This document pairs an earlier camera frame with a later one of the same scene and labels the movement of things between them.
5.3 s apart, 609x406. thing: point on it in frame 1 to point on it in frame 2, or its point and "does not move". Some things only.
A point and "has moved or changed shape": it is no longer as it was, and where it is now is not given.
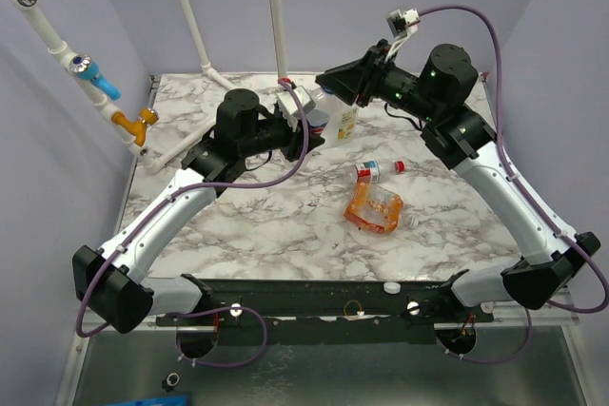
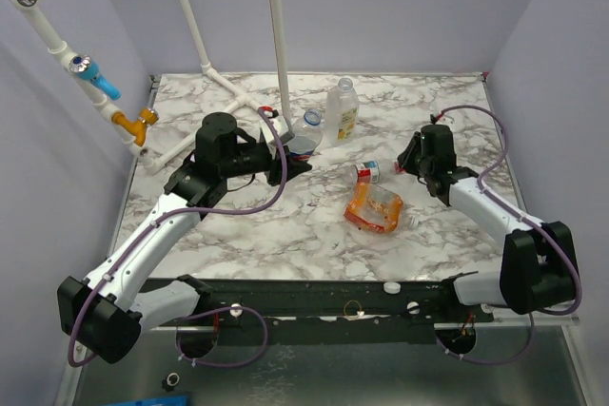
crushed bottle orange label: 374,207 does not move
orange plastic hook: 136,127 does not move
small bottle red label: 367,172 does not move
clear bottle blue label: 319,117 has moved or changed shape
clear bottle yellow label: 343,123 does not move
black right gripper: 372,75 to 410,157
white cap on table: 391,287 does not move
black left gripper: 295,143 to 294,167
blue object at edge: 160,400 does not move
